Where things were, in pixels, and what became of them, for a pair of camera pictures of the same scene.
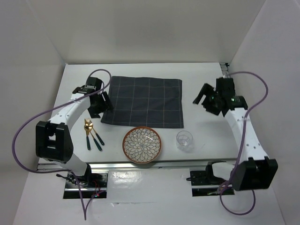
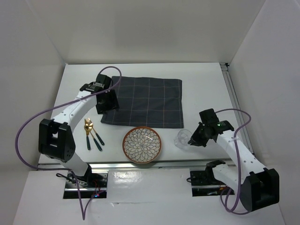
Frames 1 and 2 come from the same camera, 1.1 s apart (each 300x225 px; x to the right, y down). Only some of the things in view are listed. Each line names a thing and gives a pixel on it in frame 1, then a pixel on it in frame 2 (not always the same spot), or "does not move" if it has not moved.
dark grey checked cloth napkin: x=146 y=102 does not move
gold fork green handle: x=88 y=125 does not move
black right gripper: x=207 y=90 → x=195 y=137
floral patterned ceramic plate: x=141 y=145 does not move
